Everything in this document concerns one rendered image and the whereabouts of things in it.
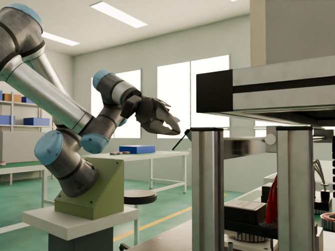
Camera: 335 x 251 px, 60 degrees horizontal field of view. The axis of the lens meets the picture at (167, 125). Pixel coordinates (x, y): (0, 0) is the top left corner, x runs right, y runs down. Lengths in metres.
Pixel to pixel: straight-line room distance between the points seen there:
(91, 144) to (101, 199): 0.29
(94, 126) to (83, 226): 0.36
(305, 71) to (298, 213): 0.14
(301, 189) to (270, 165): 5.13
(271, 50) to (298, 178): 0.19
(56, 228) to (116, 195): 0.24
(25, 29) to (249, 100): 0.79
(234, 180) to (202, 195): 5.33
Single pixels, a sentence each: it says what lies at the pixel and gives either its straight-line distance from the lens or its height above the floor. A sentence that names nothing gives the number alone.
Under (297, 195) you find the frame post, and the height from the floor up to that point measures 0.98.
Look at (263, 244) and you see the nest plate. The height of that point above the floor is 0.78.
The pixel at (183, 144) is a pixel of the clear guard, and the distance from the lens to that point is 0.77.
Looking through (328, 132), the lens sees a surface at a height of 1.05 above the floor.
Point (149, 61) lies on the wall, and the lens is 6.87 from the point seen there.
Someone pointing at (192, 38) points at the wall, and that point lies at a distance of 6.35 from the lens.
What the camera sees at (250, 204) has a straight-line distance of 0.55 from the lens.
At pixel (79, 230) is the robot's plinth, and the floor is 0.73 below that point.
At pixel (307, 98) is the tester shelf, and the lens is 0.30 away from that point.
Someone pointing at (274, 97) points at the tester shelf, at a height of 1.08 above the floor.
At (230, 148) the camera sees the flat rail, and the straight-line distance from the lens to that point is 0.41.
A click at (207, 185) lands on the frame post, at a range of 0.35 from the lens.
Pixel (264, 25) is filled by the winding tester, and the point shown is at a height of 1.20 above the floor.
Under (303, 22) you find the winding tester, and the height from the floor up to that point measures 1.19.
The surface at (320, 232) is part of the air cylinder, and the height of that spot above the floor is 0.82.
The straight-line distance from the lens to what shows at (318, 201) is 0.74.
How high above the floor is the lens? 1.04
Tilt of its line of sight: 2 degrees up
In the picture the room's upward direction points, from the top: straight up
